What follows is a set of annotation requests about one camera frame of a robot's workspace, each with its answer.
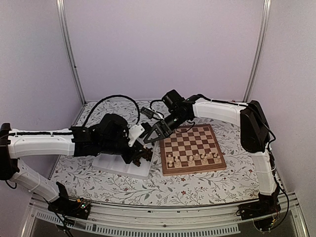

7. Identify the aluminium frame post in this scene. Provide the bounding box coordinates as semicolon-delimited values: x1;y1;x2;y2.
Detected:
56;0;86;105
242;0;272;102

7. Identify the front aluminium rail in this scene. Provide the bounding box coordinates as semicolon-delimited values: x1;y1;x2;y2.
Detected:
21;192;312;237

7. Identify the pile of dark chess pieces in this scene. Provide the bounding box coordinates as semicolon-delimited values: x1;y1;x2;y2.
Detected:
132;147;153;167

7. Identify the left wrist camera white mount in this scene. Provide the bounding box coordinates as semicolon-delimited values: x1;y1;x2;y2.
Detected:
128;122;151;147

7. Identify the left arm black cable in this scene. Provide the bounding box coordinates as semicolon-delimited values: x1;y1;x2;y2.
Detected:
83;94;141;129

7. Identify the light chess king piece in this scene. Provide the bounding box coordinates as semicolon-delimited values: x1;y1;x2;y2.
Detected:
188;156;194;166

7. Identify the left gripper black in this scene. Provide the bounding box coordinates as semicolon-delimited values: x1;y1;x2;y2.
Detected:
100;136;147;164

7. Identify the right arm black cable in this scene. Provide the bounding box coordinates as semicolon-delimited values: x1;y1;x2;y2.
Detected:
149;99;166;117

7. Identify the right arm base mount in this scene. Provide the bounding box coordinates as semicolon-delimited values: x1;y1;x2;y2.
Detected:
236;193;281;232

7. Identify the light chess bishop piece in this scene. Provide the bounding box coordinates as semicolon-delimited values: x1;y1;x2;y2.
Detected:
174;159;181;167

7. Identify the wooden chess board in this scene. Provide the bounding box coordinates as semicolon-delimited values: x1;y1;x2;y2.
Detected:
159;124;227;176

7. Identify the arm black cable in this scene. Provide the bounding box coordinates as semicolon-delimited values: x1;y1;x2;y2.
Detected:
83;94;141;129
149;99;166;117

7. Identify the white plastic compartment tray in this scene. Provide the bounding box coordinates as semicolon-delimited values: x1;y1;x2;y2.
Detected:
92;146;154;180

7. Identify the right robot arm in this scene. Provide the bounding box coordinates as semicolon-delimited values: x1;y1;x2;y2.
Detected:
143;89;278;215

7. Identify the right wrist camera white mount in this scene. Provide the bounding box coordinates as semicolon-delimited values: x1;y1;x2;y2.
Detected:
140;107;164;120

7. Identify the floral patterned table mat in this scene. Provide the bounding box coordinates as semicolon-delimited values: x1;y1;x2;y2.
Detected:
48;99;282;207

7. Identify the right aluminium frame post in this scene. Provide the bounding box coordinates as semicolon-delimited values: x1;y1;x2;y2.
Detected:
242;0;272;102

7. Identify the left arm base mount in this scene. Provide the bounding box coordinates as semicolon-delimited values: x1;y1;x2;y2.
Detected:
48;182;91;220

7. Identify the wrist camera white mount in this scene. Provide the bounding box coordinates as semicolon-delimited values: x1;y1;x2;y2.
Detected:
128;122;151;147
140;107;164;120

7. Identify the left aluminium frame post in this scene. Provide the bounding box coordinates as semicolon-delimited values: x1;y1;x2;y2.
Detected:
56;0;86;105

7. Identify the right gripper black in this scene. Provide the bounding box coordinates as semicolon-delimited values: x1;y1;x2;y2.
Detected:
144;112;188;145

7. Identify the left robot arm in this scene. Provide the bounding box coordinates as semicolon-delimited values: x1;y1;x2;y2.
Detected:
0;114;151;214

